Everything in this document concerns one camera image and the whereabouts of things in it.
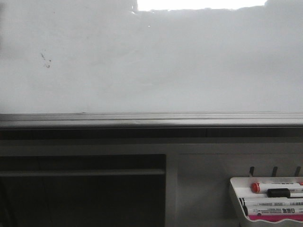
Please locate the white whiteboard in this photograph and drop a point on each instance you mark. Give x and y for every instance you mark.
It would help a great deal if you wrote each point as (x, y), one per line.
(104, 56)

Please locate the grey cabinet with shelf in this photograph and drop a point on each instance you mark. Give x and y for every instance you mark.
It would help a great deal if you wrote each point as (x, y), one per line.
(135, 177)

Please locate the black hook left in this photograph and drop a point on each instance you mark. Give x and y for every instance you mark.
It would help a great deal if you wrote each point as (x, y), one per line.
(251, 171)

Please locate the black hook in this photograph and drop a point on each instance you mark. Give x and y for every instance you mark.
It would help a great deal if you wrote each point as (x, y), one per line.
(274, 171)
(297, 171)
(251, 171)

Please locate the white plastic marker tray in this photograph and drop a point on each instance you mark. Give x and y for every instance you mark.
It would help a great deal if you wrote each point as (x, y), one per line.
(240, 188)

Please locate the red capped white marker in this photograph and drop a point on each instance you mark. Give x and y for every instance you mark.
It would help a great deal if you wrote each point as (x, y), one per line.
(264, 187)

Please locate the white marker with barcode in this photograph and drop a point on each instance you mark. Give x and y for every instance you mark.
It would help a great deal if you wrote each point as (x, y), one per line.
(271, 201)

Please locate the black hook middle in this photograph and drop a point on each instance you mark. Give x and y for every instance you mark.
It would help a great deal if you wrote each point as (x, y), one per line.
(274, 171)

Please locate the black hook right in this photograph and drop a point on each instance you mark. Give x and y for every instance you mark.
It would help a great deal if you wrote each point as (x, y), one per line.
(297, 171)

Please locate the black capped white marker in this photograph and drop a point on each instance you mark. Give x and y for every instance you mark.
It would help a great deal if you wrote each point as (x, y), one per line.
(283, 192)

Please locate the pink eraser strip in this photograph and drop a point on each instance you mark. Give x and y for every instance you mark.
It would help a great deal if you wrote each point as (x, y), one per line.
(275, 218)

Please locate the white marker with logo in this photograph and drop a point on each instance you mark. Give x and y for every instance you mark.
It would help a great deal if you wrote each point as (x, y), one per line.
(273, 210)

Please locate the grey aluminium whiteboard frame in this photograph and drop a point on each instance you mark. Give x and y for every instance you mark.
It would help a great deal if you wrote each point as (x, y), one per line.
(150, 120)

